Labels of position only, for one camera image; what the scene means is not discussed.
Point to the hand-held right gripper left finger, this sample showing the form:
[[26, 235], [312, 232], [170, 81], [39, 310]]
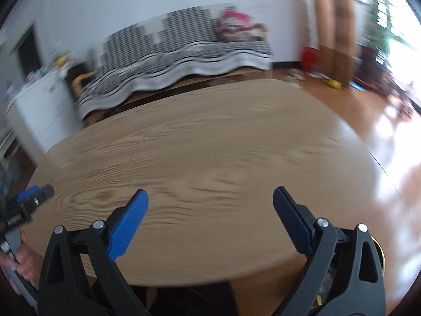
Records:
[[128, 227]]

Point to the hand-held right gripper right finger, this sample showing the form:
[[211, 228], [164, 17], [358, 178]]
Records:
[[294, 220]]

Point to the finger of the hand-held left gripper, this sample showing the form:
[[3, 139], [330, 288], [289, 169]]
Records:
[[28, 193], [41, 196]]

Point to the waste bin with gold rim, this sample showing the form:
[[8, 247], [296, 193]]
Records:
[[381, 256]]

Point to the person's left hand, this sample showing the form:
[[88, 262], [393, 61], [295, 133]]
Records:
[[29, 263]]

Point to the white cabinet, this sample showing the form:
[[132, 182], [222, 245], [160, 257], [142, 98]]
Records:
[[42, 115]]

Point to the wooden sofa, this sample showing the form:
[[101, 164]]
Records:
[[77, 80]]

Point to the assorted bottles and papers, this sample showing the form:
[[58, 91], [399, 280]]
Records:
[[52, 65]]

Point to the black speaker cabinet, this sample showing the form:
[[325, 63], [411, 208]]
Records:
[[77, 70]]

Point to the yellow floor toy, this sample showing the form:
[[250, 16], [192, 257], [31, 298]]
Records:
[[334, 84]]

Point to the pair of slippers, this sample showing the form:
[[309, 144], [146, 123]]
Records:
[[295, 75]]

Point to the red bag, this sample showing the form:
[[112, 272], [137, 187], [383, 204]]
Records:
[[309, 58]]

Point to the black white striped blanket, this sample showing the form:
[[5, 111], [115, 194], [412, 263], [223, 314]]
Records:
[[171, 59]]

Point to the dark plant pot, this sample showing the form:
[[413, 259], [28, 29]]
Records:
[[371, 64]]

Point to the brown plush toy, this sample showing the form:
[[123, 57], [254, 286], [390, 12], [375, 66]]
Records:
[[243, 33]]

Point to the brown curtain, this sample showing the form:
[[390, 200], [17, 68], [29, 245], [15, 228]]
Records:
[[335, 29]]

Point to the pink cartoon cushion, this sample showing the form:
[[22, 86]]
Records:
[[235, 18]]

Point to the green houseplant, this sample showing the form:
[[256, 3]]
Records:
[[381, 19]]

